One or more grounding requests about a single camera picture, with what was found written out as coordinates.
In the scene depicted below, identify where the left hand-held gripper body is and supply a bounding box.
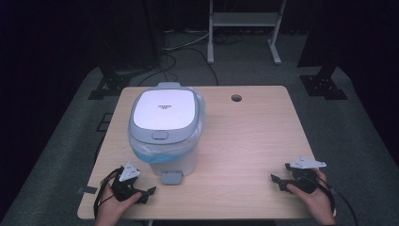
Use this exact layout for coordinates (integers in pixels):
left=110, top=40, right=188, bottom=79
left=110, top=160, right=142, bottom=202

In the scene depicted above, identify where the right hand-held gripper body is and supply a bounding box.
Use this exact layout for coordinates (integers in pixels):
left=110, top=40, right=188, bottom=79
left=283, top=155, right=327, bottom=195

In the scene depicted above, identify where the white pedal bin grey lid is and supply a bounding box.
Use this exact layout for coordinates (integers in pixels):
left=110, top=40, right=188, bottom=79
left=127, top=81, right=208, bottom=186

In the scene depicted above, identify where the person's right hand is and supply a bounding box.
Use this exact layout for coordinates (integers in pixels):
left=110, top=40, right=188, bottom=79
left=285, top=168, right=337, bottom=223

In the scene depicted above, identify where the person's left hand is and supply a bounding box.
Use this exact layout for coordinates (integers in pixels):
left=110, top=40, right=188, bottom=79
left=94, top=178, right=143, bottom=226

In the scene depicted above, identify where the black stand base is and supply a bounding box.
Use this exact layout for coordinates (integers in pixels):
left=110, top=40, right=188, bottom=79
left=88, top=64, right=133, bottom=101
left=299, top=65, right=348, bottom=101

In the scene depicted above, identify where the white metal stand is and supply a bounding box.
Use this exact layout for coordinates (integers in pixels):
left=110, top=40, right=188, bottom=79
left=206, top=0, right=288, bottom=66

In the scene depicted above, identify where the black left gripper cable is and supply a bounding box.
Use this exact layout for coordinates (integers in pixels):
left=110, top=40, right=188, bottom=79
left=92, top=167, right=124, bottom=220

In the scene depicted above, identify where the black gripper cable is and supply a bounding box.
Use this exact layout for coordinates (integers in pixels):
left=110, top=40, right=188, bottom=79
left=92, top=167, right=124, bottom=220
left=316, top=175, right=359, bottom=226

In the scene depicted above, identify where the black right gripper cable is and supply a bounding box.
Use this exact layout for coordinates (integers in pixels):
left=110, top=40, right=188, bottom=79
left=316, top=175, right=359, bottom=226

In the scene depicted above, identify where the black floor cable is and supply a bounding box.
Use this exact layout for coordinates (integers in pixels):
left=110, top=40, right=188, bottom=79
left=136, top=54, right=177, bottom=87
left=184, top=46, right=219, bottom=87

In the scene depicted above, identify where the grey floor cable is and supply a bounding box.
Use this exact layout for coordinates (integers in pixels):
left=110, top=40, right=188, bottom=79
left=162, top=31, right=211, bottom=53

